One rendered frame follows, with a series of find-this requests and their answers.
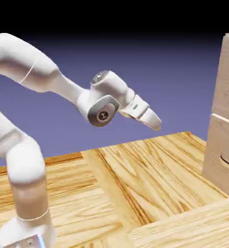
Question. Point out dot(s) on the light wood cabinet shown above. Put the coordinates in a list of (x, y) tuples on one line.
[(225, 135)]

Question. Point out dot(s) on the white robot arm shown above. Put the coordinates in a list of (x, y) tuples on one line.
[(38, 71)]

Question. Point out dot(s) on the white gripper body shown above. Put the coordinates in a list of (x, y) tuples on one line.
[(151, 119)]

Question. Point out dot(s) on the light wood drawer front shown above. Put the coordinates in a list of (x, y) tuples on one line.
[(226, 100), (219, 143)]

